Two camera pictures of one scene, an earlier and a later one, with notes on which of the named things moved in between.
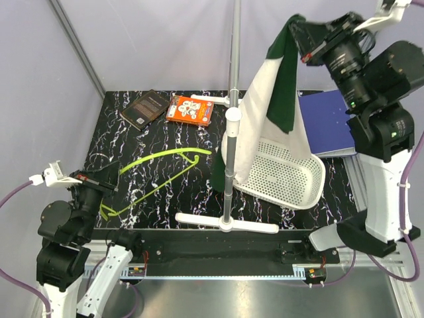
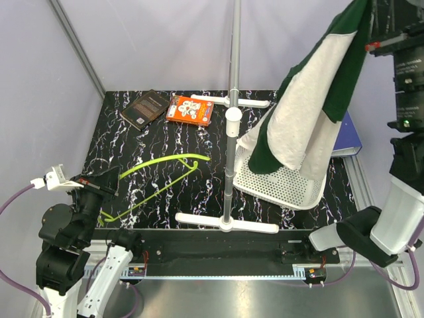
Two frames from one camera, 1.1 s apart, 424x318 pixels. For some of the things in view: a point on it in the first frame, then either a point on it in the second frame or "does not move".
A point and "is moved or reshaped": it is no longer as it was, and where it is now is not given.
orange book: (189, 110) does not move
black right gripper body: (346, 59) -> (406, 41)
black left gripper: (106, 179) does not move
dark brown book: (144, 110) does not move
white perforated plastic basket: (281, 173) does not move
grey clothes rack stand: (226, 222) does not move
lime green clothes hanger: (191, 155) is moved or reshaped
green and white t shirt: (272, 109) -> (299, 130)
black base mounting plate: (176, 246) does not move
